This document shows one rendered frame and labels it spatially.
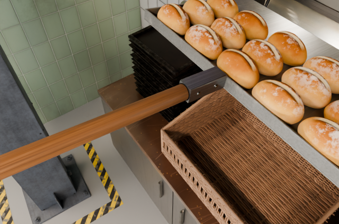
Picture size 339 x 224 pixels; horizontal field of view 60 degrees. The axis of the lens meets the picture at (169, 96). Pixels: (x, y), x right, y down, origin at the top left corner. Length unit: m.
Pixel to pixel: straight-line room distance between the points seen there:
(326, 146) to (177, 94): 0.24
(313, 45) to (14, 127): 1.06
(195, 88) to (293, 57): 0.26
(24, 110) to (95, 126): 0.80
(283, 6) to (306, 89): 0.59
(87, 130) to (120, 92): 1.00
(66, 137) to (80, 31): 1.44
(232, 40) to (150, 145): 0.68
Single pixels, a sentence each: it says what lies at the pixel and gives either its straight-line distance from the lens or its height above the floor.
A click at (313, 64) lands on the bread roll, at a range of 0.66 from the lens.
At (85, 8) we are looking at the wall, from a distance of 1.79.
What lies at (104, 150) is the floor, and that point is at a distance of 1.93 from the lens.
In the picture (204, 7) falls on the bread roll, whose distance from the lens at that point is 0.73.
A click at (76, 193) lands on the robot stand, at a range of 1.82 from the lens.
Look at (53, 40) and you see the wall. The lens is 1.81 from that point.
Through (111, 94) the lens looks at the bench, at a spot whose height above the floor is 0.58.
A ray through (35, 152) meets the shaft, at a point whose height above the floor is 1.28.
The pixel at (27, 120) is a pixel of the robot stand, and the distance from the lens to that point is 1.27.
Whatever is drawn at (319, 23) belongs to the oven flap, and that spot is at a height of 1.07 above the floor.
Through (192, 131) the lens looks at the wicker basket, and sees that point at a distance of 1.24.
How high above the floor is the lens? 1.61
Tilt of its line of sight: 48 degrees down
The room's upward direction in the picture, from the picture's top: straight up
